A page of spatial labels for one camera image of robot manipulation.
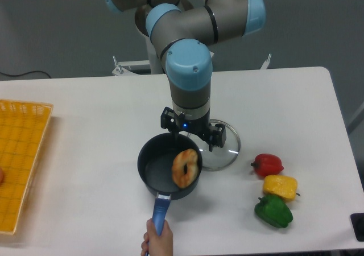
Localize person's hand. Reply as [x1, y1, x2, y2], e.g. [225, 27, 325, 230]
[140, 219, 173, 256]

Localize black object at table edge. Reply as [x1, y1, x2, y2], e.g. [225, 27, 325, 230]
[350, 213, 364, 242]

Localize yellow woven basket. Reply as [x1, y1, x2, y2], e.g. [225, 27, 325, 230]
[1, 99, 53, 235]

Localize glass lid with blue knob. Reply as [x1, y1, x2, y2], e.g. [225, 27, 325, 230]
[198, 119, 241, 171]

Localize dark pot with blue handle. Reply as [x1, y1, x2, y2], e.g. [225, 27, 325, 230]
[137, 133, 202, 235]

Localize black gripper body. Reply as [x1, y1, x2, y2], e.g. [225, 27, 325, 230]
[160, 107, 226, 148]

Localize yellow bell pepper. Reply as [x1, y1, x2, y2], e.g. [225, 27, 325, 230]
[263, 175, 298, 202]

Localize glazed orange donut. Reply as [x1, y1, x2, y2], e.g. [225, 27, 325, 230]
[171, 148, 198, 188]

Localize green bell pepper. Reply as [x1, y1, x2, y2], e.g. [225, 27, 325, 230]
[254, 194, 293, 228]

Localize red bell pepper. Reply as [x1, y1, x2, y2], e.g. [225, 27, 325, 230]
[251, 154, 284, 177]

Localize black cable on floor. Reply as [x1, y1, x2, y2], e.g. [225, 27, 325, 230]
[0, 70, 52, 79]

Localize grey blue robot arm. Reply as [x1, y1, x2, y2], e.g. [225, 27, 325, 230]
[105, 0, 266, 148]

